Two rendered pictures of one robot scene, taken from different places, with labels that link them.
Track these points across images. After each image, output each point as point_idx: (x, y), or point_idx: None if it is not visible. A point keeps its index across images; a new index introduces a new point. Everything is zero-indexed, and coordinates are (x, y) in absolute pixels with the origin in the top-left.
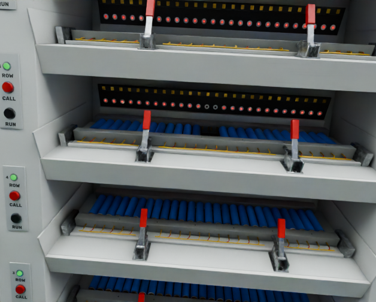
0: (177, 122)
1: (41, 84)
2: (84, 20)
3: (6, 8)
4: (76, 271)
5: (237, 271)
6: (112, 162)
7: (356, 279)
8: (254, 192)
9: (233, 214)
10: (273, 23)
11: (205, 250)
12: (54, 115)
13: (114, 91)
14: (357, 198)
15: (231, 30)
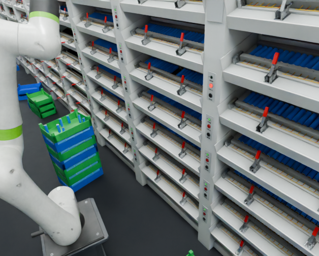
0: (172, 63)
1: (127, 51)
2: (145, 17)
3: (118, 29)
4: (138, 108)
5: (168, 123)
6: (140, 78)
7: (198, 140)
8: (171, 98)
9: (185, 107)
10: None
11: (167, 115)
12: (133, 58)
13: None
14: (196, 110)
15: (188, 23)
